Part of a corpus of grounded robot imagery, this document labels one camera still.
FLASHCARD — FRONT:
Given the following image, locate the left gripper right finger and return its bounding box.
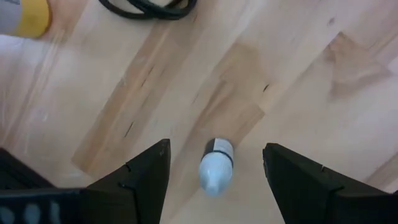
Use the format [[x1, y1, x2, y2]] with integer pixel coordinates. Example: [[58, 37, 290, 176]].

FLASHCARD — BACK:
[[262, 142, 398, 224]]

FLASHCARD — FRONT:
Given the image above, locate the small food coloring bottle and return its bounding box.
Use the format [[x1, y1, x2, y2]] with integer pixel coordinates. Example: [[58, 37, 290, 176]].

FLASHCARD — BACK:
[[198, 138, 234, 197]]

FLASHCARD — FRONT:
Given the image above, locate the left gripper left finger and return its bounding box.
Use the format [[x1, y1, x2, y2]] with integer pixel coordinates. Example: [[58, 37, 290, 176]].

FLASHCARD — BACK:
[[0, 139, 171, 224]]

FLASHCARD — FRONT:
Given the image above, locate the black lamp power cable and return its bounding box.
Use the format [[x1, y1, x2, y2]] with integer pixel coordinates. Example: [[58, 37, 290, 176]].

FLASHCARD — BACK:
[[98, 0, 198, 21]]

